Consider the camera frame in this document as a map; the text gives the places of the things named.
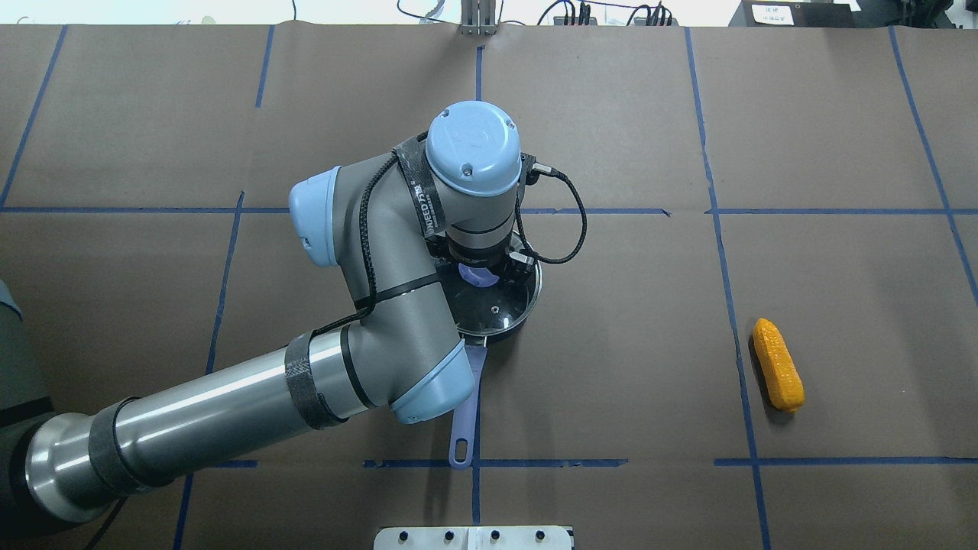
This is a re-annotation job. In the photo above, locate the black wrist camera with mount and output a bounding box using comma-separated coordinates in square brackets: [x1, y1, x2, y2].
[518, 152, 551, 186]

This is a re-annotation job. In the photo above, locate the black camera cable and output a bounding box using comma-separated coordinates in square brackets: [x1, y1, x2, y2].
[513, 162, 588, 265]

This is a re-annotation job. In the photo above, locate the yellow corn cob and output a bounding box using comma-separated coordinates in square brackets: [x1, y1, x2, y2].
[752, 318, 806, 414]

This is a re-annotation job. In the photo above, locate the black power strip with plugs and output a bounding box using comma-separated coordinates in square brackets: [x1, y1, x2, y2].
[537, 1, 680, 27]

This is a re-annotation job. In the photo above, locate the white mounting plate with bolts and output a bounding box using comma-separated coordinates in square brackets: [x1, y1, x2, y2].
[373, 525, 576, 549]

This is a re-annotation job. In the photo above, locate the black box with white label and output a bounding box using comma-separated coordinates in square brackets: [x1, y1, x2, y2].
[727, 1, 857, 28]

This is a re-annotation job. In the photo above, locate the black pot with purple handle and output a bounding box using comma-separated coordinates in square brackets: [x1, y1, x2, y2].
[438, 246, 542, 470]

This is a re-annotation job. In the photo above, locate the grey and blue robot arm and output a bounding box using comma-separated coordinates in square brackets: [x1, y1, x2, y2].
[2, 100, 527, 540]

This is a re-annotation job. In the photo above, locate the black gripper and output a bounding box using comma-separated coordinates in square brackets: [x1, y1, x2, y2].
[427, 235, 537, 286]

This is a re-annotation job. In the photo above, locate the aluminium frame post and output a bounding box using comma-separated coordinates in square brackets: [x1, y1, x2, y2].
[458, 0, 499, 36]

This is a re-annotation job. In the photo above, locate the glass lid with purple knob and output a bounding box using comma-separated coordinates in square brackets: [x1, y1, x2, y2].
[437, 261, 542, 341]

